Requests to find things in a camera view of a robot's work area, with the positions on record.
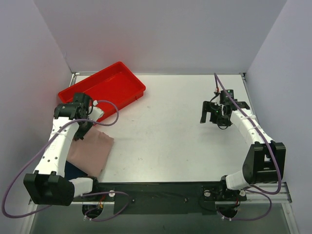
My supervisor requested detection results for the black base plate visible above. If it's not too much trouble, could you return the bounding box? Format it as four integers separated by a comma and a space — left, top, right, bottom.
74, 181, 247, 215

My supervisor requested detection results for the red plastic tray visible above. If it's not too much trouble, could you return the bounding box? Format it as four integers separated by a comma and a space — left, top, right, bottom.
58, 61, 146, 122

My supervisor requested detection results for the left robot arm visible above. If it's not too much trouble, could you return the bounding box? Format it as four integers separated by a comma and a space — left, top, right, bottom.
23, 93, 100, 206

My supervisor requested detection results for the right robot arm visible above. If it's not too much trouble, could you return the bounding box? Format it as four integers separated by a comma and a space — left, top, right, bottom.
200, 90, 286, 199

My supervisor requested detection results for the pink t shirt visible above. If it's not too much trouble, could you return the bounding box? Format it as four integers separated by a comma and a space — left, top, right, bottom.
67, 127, 114, 177

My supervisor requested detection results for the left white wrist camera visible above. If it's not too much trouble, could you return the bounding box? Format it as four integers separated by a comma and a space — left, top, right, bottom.
88, 100, 104, 122

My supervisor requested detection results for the navy folded t shirt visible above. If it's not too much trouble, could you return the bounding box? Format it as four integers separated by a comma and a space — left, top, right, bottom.
65, 161, 87, 180

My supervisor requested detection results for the aluminium front rail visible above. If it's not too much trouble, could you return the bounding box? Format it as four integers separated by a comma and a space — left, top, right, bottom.
29, 182, 293, 205

